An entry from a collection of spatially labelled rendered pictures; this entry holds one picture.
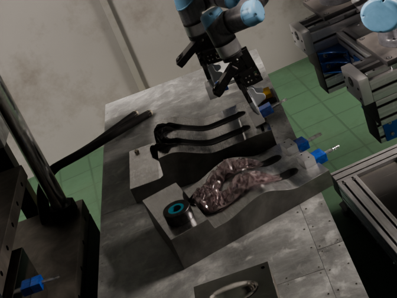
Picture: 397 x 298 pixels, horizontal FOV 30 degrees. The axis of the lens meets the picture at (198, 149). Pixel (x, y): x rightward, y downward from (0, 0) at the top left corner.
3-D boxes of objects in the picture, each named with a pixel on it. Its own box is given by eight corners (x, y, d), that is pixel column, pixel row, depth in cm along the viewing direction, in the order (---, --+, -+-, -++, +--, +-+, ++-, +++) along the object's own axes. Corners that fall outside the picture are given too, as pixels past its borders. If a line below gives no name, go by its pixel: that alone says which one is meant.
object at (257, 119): (289, 103, 244) (282, 89, 242) (291, 107, 239) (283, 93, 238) (254, 122, 246) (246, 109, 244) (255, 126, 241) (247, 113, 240)
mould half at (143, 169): (265, 117, 264) (254, 84, 258) (279, 152, 241) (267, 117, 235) (135, 164, 268) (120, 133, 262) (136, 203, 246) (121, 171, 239)
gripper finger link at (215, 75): (227, 87, 262) (218, 62, 259) (212, 92, 262) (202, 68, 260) (227, 85, 265) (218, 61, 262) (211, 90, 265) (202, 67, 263)
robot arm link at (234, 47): (215, 50, 230) (214, 44, 238) (222, 63, 232) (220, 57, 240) (237, 39, 229) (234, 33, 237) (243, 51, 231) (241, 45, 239)
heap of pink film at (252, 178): (260, 159, 231) (252, 138, 227) (286, 181, 215) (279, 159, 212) (187, 198, 226) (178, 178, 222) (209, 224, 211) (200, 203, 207)
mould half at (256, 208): (291, 152, 238) (282, 124, 233) (334, 184, 216) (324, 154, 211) (155, 227, 230) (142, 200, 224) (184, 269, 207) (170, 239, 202)
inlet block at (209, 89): (242, 82, 271) (237, 69, 268) (244, 87, 266) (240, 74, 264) (208, 94, 272) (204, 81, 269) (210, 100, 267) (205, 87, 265)
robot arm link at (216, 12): (216, 10, 224) (194, 20, 229) (233, 42, 228) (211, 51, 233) (225, 1, 230) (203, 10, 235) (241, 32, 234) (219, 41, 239)
